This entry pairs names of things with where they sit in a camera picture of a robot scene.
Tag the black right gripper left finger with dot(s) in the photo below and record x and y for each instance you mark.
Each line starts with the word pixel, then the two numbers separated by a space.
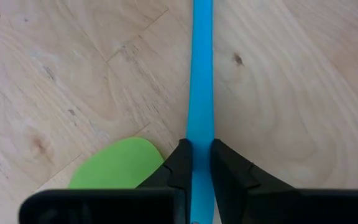
pixel 179 168

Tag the green silicone spatula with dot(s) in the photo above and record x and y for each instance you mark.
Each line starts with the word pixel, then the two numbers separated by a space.
pixel 120 165

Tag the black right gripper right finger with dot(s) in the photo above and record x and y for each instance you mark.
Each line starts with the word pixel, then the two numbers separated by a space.
pixel 241 186

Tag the blue silicone spatula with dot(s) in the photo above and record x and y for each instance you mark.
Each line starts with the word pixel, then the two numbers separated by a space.
pixel 201 77

